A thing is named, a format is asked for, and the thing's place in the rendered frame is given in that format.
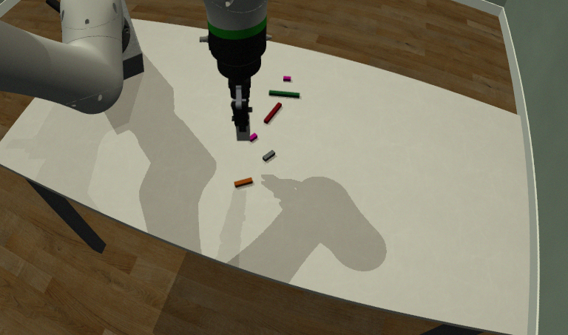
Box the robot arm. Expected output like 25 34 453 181
0 0 271 115

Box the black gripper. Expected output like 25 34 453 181
217 56 261 141

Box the grey rectangular bar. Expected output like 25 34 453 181
263 150 275 162

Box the dark green rod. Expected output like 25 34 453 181
268 90 300 98

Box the dark red rod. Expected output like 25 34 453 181
264 102 282 124

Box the orange rod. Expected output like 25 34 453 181
234 177 253 188

